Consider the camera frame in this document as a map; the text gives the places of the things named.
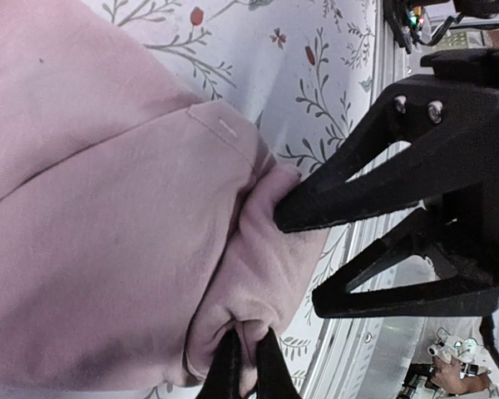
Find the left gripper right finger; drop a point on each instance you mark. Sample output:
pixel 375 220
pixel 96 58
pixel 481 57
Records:
pixel 274 381

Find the aluminium front rail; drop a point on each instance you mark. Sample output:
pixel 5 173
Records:
pixel 357 358

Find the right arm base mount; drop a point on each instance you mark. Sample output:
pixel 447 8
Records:
pixel 407 19

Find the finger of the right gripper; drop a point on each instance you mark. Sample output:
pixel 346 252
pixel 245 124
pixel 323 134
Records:
pixel 458 232
pixel 422 138

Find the pink and white underwear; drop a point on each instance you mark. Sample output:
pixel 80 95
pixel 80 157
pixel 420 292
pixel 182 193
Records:
pixel 136 220

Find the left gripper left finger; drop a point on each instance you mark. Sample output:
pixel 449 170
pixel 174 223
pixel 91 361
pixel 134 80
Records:
pixel 223 378

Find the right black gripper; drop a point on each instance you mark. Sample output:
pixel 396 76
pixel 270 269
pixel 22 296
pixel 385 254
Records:
pixel 479 66

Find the floral patterned table mat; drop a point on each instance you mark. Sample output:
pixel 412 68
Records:
pixel 302 71

